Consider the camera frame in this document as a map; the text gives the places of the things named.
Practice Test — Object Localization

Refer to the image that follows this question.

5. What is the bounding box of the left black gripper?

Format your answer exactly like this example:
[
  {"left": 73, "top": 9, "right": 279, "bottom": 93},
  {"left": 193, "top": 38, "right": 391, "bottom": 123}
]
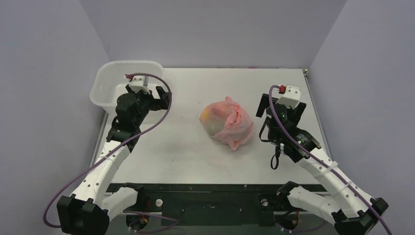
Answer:
[{"left": 127, "top": 84, "right": 171, "bottom": 127}]

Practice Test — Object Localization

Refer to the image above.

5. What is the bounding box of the pink plastic bag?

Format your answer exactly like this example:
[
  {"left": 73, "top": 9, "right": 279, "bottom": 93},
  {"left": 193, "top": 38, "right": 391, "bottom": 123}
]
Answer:
[{"left": 199, "top": 96, "right": 254, "bottom": 151}]

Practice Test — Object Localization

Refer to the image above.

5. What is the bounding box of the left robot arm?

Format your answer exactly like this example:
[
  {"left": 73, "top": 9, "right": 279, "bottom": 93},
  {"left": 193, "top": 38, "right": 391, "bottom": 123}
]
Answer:
[{"left": 57, "top": 85, "right": 172, "bottom": 235}]

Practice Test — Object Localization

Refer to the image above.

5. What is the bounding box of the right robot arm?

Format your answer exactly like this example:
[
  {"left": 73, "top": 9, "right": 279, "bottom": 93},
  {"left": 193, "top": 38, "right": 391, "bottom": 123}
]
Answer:
[{"left": 256, "top": 94, "right": 391, "bottom": 235}]

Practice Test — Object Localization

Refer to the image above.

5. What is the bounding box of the white plastic basin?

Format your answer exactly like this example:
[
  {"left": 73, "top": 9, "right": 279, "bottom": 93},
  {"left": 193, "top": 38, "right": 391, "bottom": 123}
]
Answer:
[{"left": 90, "top": 60, "right": 164, "bottom": 116}]

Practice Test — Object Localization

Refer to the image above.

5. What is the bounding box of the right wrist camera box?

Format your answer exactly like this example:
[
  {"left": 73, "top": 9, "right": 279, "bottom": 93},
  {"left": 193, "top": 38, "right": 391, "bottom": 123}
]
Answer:
[{"left": 276, "top": 85, "right": 301, "bottom": 109}]

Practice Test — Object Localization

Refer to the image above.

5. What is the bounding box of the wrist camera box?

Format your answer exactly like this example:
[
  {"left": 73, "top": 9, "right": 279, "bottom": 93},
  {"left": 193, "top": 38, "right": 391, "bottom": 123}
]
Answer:
[
  {"left": 129, "top": 75, "right": 150, "bottom": 94},
  {"left": 276, "top": 85, "right": 301, "bottom": 109}
]

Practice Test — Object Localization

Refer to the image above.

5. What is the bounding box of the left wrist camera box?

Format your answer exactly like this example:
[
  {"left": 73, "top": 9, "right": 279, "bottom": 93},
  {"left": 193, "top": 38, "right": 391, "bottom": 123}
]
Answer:
[{"left": 129, "top": 75, "right": 150, "bottom": 94}]

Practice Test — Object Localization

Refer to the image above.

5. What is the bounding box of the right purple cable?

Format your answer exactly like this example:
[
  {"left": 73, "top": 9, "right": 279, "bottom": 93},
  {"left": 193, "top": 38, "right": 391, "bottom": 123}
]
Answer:
[{"left": 268, "top": 85, "right": 393, "bottom": 235}]

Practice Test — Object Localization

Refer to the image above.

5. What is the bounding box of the purple cable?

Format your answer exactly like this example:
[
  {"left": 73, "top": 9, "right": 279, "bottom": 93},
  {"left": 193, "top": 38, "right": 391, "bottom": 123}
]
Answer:
[
  {"left": 268, "top": 85, "right": 393, "bottom": 235},
  {"left": 43, "top": 72, "right": 173, "bottom": 229}
]

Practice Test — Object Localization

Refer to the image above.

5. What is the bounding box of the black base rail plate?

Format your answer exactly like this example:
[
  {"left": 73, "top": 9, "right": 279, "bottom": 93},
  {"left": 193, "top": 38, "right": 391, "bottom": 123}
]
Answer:
[{"left": 107, "top": 183, "right": 328, "bottom": 227}]

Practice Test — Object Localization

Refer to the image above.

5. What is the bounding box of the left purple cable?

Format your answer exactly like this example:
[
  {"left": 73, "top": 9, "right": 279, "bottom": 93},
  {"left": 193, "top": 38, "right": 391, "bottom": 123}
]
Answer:
[{"left": 43, "top": 72, "right": 173, "bottom": 229}]

